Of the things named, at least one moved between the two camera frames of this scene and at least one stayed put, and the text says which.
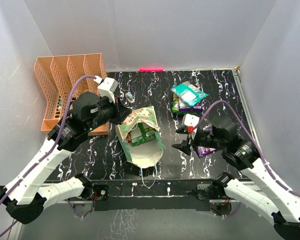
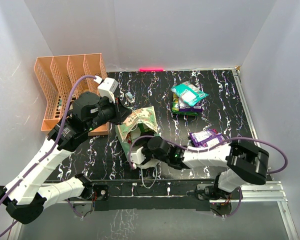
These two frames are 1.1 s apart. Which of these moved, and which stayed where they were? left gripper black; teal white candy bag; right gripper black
Moved: right gripper black
Stayed: teal white candy bag; left gripper black
